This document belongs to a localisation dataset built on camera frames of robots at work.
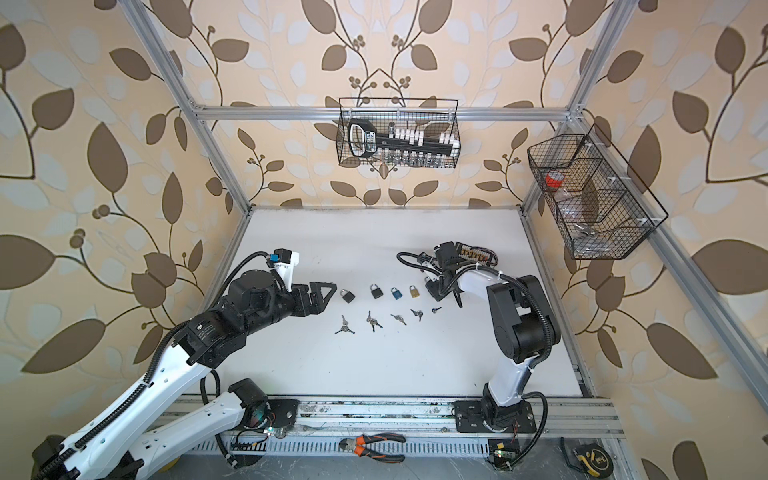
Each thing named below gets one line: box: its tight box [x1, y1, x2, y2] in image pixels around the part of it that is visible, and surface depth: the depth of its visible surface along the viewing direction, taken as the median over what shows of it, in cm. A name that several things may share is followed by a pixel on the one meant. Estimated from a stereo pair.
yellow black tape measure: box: [573, 443, 614, 479], surface depth 68 cm
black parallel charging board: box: [456, 241, 499, 268], surface depth 107 cm
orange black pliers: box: [338, 432, 406, 463], surface depth 71 cm
